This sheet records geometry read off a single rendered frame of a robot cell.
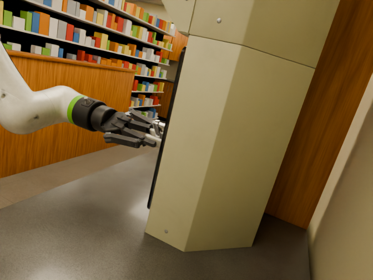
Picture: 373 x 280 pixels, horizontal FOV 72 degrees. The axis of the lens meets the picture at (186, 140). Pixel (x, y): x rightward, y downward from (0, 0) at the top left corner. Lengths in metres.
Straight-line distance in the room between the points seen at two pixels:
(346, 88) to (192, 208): 0.56
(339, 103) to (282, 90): 0.32
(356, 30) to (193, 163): 0.59
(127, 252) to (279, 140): 0.42
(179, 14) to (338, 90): 0.52
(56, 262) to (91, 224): 0.13
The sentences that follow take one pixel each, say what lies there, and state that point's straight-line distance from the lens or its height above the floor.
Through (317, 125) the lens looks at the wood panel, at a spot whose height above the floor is 1.28.
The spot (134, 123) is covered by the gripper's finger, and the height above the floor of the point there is 1.17.
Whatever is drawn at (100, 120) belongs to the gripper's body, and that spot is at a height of 1.16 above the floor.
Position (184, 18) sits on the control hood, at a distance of 0.57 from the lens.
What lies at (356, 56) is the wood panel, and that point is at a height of 1.49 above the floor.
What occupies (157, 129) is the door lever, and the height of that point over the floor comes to 1.19.
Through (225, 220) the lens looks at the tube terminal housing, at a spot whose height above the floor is 1.02.
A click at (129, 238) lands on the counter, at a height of 0.94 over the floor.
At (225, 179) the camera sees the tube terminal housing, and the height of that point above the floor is 1.13.
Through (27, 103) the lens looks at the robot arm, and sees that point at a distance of 0.77.
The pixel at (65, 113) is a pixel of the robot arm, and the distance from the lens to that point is 0.81.
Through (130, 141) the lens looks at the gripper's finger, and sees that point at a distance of 0.68.
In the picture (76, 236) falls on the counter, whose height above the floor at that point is 0.94.
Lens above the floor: 1.35
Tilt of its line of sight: 15 degrees down
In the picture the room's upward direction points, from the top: 14 degrees clockwise
